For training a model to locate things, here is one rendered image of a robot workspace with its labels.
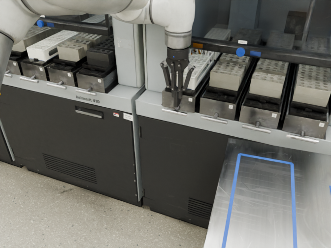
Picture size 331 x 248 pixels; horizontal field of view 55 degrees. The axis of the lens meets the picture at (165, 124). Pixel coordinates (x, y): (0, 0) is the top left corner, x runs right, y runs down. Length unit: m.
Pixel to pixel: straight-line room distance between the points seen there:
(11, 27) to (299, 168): 0.74
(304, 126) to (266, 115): 0.13
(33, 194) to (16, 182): 0.17
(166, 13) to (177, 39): 0.09
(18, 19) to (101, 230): 1.36
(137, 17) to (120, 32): 0.29
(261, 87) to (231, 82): 0.11
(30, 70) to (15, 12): 1.03
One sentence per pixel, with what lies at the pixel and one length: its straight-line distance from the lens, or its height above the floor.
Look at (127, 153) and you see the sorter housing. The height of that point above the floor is 0.43.
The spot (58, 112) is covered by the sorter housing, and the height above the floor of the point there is 0.57.
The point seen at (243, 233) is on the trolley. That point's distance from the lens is 0.73.
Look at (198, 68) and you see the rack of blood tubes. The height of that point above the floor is 0.86.
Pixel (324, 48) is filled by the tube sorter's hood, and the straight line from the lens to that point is 1.15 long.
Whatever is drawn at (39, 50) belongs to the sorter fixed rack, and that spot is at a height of 0.86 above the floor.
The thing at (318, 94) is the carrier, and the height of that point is 0.86.
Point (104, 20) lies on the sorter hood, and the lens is 1.34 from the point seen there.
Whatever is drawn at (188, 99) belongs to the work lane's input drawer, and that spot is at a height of 0.79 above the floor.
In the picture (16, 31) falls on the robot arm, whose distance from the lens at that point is 0.59.
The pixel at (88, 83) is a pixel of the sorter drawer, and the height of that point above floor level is 0.77.
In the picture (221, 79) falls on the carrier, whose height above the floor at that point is 0.86.
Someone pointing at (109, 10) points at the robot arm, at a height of 1.25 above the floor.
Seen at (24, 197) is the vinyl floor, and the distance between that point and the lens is 2.07.
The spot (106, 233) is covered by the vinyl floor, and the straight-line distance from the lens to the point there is 1.76.
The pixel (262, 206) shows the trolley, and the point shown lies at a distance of 0.79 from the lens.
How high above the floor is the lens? 1.39
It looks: 34 degrees down
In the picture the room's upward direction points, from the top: straight up
